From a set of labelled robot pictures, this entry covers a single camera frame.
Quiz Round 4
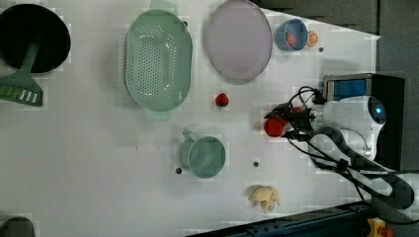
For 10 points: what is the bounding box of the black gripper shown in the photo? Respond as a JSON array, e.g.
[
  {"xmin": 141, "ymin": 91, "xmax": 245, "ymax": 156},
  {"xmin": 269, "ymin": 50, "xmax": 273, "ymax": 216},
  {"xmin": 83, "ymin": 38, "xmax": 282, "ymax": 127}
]
[{"xmin": 265, "ymin": 103, "xmax": 315, "ymax": 142}]

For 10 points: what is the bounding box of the red ketchup bottle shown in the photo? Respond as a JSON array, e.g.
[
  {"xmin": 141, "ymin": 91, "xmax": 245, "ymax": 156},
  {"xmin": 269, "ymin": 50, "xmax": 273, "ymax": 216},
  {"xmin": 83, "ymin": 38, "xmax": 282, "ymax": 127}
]
[{"xmin": 264, "ymin": 117, "xmax": 293, "ymax": 137}]

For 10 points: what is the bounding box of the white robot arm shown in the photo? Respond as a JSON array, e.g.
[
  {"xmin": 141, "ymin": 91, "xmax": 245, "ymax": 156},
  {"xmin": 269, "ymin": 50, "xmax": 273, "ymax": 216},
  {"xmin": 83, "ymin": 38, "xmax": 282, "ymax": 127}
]
[{"xmin": 267, "ymin": 96, "xmax": 418, "ymax": 213}]

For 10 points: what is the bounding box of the small red strawberry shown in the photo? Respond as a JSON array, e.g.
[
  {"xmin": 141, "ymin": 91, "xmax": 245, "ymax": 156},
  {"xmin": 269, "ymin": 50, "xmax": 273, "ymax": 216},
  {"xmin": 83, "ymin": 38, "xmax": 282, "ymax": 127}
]
[{"xmin": 215, "ymin": 93, "xmax": 229, "ymax": 107}]

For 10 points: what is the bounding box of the peeled banana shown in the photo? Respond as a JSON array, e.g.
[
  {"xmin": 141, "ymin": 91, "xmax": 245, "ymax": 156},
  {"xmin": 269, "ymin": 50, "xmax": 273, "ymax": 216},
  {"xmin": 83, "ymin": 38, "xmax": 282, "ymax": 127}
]
[{"xmin": 248, "ymin": 186, "xmax": 281, "ymax": 213}]

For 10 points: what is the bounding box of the red fruit in bowl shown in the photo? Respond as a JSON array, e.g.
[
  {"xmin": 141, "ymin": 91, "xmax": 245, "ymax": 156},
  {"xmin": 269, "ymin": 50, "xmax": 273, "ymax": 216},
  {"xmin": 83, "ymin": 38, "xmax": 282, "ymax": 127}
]
[{"xmin": 286, "ymin": 33, "xmax": 296, "ymax": 46}]

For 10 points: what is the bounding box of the orange slice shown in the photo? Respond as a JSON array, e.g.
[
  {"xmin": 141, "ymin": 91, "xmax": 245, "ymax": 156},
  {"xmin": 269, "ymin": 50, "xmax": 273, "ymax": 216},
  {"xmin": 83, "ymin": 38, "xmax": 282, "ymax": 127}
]
[{"xmin": 307, "ymin": 31, "xmax": 319, "ymax": 47}]

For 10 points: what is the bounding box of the green cup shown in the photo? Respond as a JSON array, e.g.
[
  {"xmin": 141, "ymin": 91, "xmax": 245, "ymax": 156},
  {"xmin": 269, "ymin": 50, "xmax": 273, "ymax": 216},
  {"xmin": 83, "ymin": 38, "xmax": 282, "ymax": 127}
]
[{"xmin": 180, "ymin": 130, "xmax": 226, "ymax": 179}]

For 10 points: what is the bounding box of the blue bowl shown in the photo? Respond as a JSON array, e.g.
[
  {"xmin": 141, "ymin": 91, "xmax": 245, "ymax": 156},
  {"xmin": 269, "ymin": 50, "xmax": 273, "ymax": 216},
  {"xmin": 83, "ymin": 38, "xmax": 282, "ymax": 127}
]
[{"xmin": 275, "ymin": 19, "xmax": 308, "ymax": 51}]

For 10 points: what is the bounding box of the lilac round plate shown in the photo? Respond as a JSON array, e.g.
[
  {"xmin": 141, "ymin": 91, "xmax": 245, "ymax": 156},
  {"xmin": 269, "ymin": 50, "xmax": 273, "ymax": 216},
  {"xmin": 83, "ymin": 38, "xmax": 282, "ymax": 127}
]
[{"xmin": 206, "ymin": 0, "xmax": 273, "ymax": 83}]

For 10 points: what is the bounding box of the green perforated colander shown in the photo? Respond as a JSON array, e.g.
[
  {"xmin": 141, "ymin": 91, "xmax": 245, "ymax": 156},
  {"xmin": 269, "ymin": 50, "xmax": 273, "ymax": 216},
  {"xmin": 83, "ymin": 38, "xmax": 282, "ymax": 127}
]
[{"xmin": 125, "ymin": 0, "xmax": 193, "ymax": 121}]

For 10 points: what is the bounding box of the green spatula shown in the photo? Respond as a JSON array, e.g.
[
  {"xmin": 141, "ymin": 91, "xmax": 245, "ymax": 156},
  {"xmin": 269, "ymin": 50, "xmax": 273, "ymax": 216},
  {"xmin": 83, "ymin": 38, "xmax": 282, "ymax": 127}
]
[{"xmin": 0, "ymin": 41, "xmax": 43, "ymax": 107}]

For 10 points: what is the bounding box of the black pot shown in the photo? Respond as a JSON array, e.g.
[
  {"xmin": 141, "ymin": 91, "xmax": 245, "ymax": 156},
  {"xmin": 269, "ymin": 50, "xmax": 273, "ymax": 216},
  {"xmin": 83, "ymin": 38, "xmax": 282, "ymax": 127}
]
[{"xmin": 0, "ymin": 4, "xmax": 71, "ymax": 73}]

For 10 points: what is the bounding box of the blue metal frame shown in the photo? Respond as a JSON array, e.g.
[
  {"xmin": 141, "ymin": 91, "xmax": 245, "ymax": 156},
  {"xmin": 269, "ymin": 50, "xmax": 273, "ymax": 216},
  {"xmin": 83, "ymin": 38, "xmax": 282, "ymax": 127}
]
[{"xmin": 188, "ymin": 202, "xmax": 374, "ymax": 237}]

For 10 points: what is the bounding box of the black cable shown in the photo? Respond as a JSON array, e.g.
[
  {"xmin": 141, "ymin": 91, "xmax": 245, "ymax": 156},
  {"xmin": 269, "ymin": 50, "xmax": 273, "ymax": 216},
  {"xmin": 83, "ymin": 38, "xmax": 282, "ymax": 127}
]
[{"xmin": 286, "ymin": 86, "xmax": 419, "ymax": 226}]

